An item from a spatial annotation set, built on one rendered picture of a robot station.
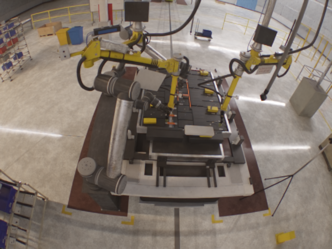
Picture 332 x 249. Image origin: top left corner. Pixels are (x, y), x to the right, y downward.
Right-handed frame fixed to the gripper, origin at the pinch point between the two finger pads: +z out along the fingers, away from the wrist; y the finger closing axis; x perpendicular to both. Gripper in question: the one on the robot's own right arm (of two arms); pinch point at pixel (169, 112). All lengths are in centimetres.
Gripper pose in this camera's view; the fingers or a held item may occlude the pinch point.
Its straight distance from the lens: 223.1
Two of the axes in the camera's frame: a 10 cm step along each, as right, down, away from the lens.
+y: -5.6, 4.3, 7.1
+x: -2.7, 7.1, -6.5
